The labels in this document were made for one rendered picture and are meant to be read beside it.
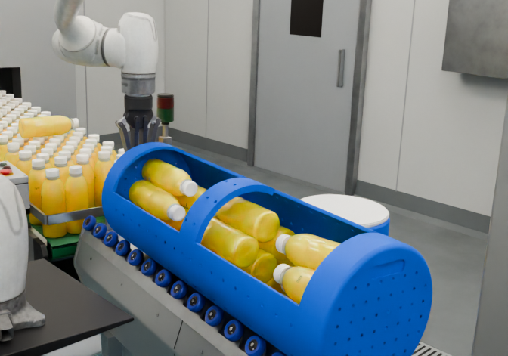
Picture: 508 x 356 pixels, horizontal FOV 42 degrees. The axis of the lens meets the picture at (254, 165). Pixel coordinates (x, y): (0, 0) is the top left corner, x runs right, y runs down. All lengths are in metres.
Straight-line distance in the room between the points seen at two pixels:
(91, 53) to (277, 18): 4.23
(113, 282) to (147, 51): 0.62
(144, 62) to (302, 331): 0.88
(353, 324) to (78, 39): 1.03
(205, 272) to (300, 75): 4.48
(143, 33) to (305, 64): 4.05
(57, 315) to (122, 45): 0.72
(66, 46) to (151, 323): 0.74
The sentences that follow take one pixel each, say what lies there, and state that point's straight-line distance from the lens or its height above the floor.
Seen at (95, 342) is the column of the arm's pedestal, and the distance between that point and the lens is 1.35.
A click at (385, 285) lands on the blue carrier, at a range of 1.19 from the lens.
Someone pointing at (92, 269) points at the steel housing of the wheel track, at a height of 0.86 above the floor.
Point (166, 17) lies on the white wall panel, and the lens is 7.18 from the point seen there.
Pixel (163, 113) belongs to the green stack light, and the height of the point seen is 1.19.
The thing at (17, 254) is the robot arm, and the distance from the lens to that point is 1.29.
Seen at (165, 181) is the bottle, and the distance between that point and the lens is 1.71.
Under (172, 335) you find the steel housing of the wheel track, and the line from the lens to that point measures 1.60.
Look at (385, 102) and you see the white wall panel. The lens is 5.30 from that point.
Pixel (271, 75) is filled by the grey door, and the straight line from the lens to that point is 6.00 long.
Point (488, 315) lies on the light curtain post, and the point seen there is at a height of 1.39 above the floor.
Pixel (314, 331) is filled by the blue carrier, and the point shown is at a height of 1.11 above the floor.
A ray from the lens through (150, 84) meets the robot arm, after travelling 1.78.
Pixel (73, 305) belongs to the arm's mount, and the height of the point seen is 1.01.
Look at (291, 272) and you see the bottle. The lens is 1.26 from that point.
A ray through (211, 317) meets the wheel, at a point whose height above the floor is 0.96.
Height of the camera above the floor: 1.65
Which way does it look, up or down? 15 degrees down
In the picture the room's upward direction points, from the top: 2 degrees clockwise
